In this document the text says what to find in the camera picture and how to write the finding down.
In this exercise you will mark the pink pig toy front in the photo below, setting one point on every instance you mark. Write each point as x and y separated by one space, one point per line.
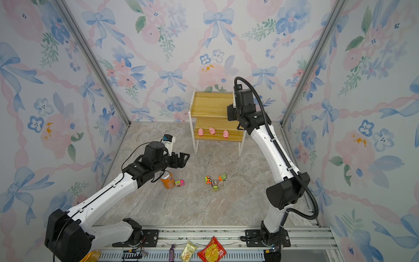
200 132

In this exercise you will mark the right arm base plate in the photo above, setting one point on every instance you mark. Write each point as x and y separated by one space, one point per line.
253 238

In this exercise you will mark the yellow lidded container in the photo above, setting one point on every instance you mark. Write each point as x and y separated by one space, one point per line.
92 256

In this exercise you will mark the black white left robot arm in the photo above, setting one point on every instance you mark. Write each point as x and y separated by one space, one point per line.
72 234

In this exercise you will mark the grey green toy truck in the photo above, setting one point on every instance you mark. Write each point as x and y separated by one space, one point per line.
214 184

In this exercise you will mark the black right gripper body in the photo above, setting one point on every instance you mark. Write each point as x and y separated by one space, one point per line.
233 115

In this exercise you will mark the orange soda can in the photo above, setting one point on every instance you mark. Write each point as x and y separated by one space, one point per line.
167 180

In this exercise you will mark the aluminium front rail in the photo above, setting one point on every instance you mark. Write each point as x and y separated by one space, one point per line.
308 244

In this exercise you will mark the pink green toy truck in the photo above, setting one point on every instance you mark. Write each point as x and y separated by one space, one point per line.
179 183

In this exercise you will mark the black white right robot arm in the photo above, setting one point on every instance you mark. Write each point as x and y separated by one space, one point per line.
290 184

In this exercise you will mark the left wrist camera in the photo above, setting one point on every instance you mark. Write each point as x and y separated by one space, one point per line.
168 140

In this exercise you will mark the yellow green snack packet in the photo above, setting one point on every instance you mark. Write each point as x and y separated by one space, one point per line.
188 252

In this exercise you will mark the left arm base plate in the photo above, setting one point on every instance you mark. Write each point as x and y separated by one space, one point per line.
149 237

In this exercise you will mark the wooden two-tier shelf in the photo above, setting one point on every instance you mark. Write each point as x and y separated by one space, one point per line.
210 110

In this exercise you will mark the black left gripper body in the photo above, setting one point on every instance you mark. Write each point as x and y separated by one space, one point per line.
166 164

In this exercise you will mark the red snack packet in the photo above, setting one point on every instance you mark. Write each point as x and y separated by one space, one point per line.
213 252

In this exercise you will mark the purple small bottle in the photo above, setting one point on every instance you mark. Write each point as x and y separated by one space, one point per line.
172 253

